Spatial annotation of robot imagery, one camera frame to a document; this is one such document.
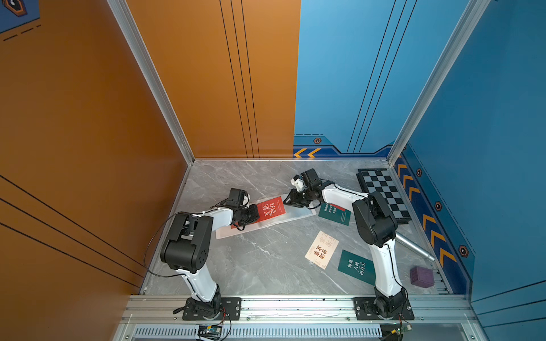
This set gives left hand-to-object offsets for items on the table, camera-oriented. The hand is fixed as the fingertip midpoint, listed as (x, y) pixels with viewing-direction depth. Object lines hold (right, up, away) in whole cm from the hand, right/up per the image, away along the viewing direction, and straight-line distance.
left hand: (261, 212), depth 97 cm
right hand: (+11, +5, +1) cm, 12 cm away
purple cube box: (+60, -20, -22) cm, 67 cm away
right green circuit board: (+50, -34, -28) cm, 67 cm away
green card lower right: (+39, -19, -15) cm, 46 cm away
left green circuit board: (-15, -37, -25) cm, 47 cm away
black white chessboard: (+59, +15, +9) cm, 62 cm away
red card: (+5, +2, -1) cm, 5 cm away
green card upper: (+35, -1, +2) cm, 35 cm away
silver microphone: (+60, -10, -11) cm, 62 cm away
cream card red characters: (+26, -14, -10) cm, 31 cm away
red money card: (+28, +7, -28) cm, 40 cm away
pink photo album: (+15, +1, -1) cm, 15 cm away
